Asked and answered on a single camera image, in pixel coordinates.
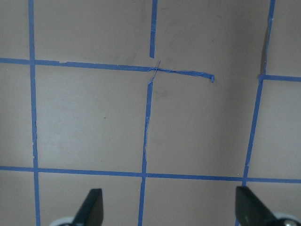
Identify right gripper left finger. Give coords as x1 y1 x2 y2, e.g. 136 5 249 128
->
71 188 104 226

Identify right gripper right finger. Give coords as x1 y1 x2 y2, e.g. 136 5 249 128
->
235 186 280 226

